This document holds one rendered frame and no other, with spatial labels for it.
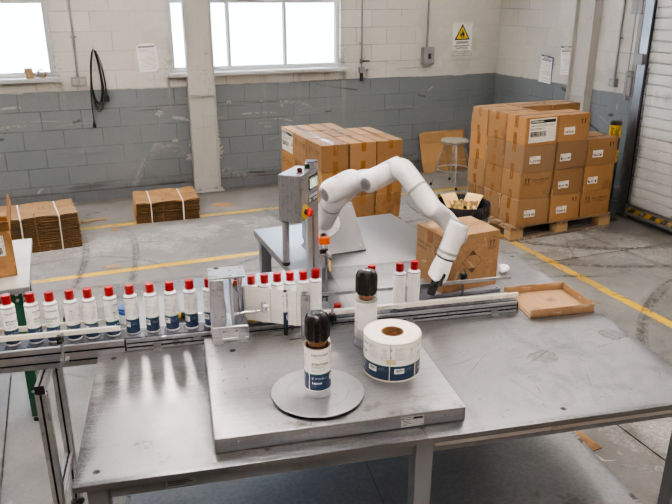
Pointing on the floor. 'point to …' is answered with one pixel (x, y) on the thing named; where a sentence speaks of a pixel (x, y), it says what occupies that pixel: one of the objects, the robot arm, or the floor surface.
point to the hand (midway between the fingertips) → (432, 290)
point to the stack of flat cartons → (46, 224)
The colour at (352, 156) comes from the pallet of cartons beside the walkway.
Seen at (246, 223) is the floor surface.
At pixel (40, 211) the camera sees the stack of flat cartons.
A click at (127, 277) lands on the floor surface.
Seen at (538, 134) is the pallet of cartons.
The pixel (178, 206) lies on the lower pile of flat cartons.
